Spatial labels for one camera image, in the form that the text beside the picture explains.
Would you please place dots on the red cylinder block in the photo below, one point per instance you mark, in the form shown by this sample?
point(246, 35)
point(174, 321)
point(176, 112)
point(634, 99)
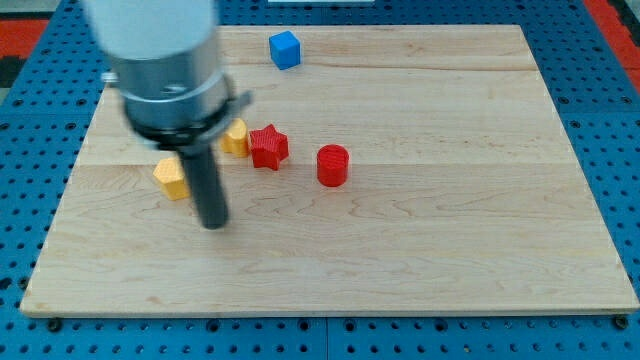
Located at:
point(332, 162)

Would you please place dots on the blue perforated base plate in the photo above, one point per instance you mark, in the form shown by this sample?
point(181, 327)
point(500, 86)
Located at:
point(50, 105)

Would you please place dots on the yellow hexagon block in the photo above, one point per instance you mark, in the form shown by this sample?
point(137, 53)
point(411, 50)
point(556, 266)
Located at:
point(170, 179)

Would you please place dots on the blue cube block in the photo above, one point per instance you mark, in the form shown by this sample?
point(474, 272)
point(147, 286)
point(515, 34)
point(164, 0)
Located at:
point(285, 50)

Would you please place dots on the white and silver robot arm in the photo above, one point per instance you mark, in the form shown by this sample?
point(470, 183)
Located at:
point(164, 58)

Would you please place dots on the light wooden board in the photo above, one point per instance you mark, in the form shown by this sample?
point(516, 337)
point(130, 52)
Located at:
point(464, 196)

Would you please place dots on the yellow heart block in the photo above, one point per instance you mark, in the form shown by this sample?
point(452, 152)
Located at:
point(234, 140)

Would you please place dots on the red star block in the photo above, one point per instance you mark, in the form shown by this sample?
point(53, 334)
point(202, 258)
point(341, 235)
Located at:
point(268, 147)

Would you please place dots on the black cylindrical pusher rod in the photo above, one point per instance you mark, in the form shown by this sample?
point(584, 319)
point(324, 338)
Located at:
point(201, 174)

